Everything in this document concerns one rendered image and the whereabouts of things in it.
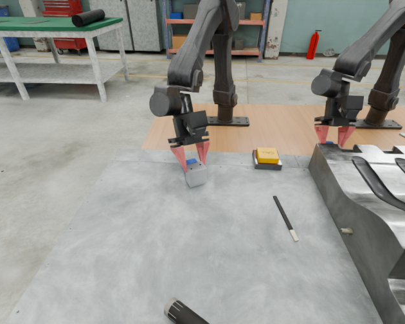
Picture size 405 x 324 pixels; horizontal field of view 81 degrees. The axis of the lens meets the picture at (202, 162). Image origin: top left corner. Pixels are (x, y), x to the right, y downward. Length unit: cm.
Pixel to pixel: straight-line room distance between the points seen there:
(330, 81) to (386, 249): 44
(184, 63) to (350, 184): 49
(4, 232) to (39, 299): 146
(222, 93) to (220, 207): 45
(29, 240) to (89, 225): 125
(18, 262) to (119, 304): 132
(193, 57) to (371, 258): 56
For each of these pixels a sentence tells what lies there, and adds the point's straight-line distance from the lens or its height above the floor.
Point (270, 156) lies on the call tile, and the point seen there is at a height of 84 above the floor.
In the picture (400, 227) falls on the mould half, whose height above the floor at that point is 93.
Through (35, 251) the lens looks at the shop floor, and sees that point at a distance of 178.
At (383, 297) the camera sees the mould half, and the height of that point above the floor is 83.
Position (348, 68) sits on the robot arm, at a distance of 83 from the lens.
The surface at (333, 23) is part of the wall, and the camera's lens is 627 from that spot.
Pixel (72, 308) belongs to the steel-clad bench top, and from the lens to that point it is 53.
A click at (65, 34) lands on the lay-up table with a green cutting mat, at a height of 82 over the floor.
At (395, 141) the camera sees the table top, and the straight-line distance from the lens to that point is 112.
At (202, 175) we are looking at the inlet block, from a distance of 65.
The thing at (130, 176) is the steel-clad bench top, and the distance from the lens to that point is 73.
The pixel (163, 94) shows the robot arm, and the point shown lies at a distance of 56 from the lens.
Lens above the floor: 125
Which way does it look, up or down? 36 degrees down
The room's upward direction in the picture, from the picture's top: straight up
